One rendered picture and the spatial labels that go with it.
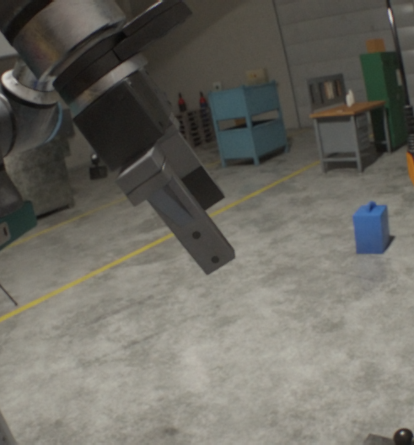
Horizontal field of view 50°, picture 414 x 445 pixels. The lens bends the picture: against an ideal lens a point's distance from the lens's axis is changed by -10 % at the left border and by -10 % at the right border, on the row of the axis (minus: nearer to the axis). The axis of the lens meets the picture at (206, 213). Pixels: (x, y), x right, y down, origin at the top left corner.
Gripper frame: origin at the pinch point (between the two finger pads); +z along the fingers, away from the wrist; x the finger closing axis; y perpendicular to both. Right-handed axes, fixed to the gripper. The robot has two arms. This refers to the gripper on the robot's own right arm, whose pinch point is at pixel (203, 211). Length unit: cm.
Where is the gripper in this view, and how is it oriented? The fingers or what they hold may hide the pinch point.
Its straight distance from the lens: 42.4
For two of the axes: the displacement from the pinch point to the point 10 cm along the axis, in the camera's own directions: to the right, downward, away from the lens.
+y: -8.2, 5.4, 1.9
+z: 5.7, 7.6, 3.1
